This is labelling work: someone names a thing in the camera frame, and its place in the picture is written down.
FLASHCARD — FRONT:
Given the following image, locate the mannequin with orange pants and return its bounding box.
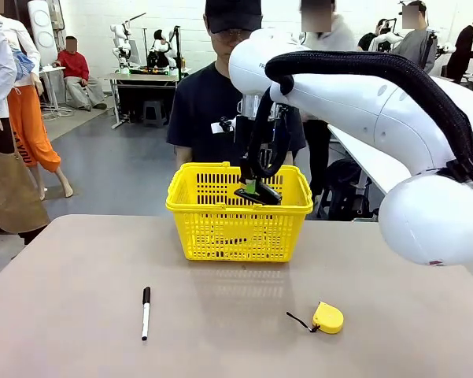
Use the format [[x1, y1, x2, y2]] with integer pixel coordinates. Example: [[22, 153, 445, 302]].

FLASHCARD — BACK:
[[2, 17, 74, 201]]

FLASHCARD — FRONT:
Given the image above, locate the gray background workbench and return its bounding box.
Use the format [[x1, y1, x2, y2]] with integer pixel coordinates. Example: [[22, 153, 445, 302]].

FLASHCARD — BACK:
[[109, 70, 192, 129]]

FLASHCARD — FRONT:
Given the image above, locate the person in light gray hoodie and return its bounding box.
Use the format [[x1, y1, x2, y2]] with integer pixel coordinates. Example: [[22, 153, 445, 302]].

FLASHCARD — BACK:
[[298, 0, 357, 198]]

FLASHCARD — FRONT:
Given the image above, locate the person in black shirt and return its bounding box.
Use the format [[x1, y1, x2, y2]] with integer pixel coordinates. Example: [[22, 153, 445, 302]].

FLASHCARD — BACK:
[[357, 18, 389, 53]]

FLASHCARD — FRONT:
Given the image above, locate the black braided cable sleeve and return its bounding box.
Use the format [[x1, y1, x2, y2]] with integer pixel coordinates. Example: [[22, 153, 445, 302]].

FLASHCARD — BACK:
[[246, 52, 473, 183]]

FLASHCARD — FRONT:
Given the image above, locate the white background robot with pole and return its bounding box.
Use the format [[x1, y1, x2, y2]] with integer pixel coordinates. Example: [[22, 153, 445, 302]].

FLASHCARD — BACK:
[[109, 11, 147, 75]]

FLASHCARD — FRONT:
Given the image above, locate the mannequin with brown apron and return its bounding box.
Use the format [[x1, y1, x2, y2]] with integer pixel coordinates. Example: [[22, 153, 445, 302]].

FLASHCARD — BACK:
[[0, 0, 51, 245]]

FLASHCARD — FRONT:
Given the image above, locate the white tower air conditioner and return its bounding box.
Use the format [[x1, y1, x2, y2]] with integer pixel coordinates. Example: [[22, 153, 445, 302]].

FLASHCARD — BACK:
[[27, 0, 60, 69]]

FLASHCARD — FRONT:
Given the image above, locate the black baseball cap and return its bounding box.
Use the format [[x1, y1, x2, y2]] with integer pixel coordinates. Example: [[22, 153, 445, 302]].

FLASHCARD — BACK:
[[204, 0, 263, 35]]

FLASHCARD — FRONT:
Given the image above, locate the person in black jacket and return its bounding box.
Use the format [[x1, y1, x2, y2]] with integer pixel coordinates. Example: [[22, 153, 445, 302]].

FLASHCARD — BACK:
[[446, 13, 473, 84]]

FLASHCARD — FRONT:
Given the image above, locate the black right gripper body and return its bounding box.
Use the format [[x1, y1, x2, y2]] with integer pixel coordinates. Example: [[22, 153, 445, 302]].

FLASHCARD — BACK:
[[234, 115, 290, 169]]

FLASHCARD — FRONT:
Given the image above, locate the black wrist camera white tag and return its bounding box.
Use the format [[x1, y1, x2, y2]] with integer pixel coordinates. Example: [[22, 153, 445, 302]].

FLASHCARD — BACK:
[[210, 116, 237, 137]]

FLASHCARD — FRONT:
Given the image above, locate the person in gray sweatshirt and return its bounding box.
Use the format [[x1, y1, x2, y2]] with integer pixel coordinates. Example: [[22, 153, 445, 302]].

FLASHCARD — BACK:
[[393, 2, 438, 75]]

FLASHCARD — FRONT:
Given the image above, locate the white marker black cap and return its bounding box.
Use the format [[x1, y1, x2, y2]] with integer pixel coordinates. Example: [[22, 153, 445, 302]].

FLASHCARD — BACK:
[[141, 286, 152, 342]]

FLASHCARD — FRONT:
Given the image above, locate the gray plastic stool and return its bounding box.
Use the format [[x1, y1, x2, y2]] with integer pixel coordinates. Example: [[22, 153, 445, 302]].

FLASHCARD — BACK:
[[142, 99, 168, 128]]

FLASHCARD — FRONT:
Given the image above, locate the yellow plastic shopping basket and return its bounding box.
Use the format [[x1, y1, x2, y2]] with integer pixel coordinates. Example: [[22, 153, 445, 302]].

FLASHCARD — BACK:
[[165, 161, 314, 263]]

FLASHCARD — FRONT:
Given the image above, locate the yellow tape measure black strap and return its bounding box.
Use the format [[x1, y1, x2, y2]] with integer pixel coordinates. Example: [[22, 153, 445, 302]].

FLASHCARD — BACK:
[[286, 301, 345, 335]]

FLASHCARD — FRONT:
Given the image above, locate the person in red hoodie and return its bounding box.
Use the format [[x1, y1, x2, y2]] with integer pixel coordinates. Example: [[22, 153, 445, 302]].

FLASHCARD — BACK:
[[51, 35, 108, 112]]

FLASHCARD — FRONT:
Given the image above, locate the black and white background robot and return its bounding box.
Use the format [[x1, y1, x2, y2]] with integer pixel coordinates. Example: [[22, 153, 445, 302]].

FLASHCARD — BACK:
[[147, 26, 182, 70]]

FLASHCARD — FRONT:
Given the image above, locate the large white table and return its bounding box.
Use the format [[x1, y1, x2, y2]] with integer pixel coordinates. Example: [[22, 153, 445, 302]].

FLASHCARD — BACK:
[[327, 124, 413, 196]]

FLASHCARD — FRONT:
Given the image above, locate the black stapler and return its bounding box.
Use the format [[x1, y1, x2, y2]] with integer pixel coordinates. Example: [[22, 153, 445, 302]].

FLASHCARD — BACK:
[[234, 180, 283, 207]]

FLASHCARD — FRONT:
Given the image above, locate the person in navy t-shirt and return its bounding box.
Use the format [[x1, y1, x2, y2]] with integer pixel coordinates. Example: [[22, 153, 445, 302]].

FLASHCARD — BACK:
[[167, 0, 308, 169]]

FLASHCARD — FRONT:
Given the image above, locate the black backpack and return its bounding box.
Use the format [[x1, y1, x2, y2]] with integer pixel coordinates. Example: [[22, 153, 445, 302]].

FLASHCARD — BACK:
[[324, 158, 364, 198]]

